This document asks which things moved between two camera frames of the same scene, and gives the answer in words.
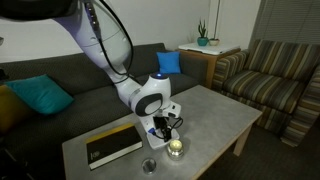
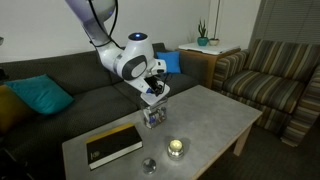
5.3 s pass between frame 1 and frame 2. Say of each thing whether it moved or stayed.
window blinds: stayed
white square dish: moved
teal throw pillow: stayed
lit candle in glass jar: stayed
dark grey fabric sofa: stayed
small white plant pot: stayed
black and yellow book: stayed
